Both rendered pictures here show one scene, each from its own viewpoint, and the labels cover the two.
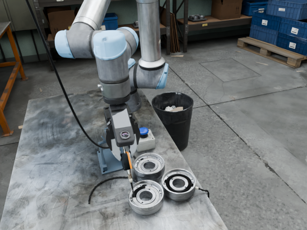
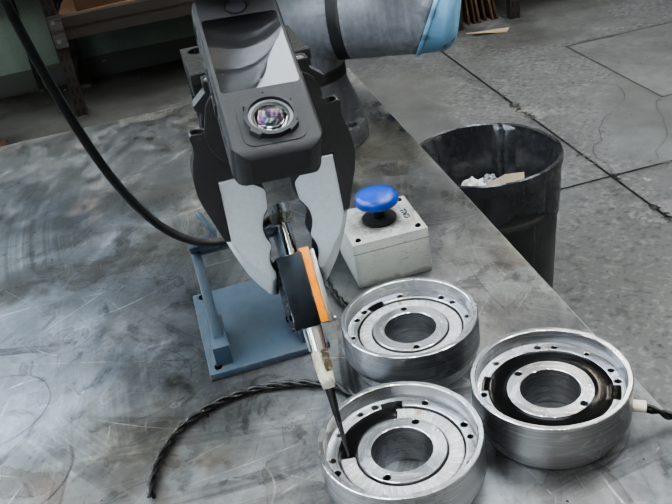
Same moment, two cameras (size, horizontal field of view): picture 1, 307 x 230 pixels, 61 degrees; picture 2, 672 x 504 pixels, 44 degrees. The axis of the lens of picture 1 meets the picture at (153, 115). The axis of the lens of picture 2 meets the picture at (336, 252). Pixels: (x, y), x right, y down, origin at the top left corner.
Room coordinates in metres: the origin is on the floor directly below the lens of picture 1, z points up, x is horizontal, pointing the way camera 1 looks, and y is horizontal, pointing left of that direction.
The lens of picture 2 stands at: (0.14, 0.01, 1.21)
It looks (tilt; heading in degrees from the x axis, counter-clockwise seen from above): 30 degrees down; 7
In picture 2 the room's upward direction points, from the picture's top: 10 degrees counter-clockwise
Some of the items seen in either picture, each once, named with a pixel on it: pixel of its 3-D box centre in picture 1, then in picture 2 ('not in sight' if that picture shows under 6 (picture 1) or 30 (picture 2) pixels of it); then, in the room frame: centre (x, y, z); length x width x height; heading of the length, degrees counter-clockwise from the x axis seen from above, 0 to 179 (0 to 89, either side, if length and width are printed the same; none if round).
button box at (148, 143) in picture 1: (143, 138); (380, 236); (0.81, 0.04, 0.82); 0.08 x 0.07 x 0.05; 16
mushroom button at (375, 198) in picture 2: (143, 134); (378, 214); (0.81, 0.04, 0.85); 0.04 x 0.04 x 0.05
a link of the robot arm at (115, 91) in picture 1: (114, 86); not in sight; (0.60, 0.10, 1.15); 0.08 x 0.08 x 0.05
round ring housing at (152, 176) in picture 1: (149, 167); (411, 336); (0.66, 0.02, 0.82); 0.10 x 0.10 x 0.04
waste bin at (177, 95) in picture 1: (172, 122); (489, 235); (1.84, -0.16, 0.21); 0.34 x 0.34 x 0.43
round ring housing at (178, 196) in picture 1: (178, 185); (550, 397); (0.57, -0.07, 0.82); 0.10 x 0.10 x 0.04
